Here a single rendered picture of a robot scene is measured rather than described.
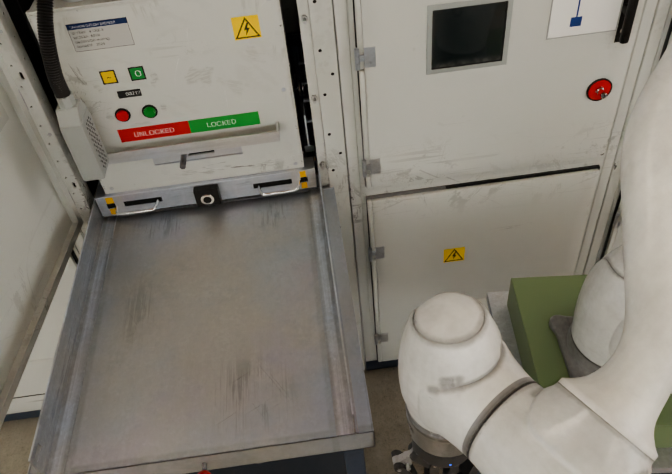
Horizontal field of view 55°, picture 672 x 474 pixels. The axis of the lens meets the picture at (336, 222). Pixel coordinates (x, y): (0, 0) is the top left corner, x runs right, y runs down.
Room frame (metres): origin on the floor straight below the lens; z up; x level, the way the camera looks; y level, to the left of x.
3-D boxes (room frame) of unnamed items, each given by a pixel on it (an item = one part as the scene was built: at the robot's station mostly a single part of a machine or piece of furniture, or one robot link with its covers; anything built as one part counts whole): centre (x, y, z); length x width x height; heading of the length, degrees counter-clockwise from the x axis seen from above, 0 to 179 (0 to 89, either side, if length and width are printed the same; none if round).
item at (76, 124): (1.15, 0.51, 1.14); 0.08 x 0.05 x 0.17; 2
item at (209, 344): (0.89, 0.30, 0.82); 0.68 x 0.62 x 0.06; 2
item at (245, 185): (1.24, 0.31, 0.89); 0.54 x 0.05 x 0.06; 92
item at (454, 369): (0.37, -0.11, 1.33); 0.13 x 0.11 x 0.16; 32
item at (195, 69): (1.23, 0.31, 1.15); 0.48 x 0.01 x 0.48; 92
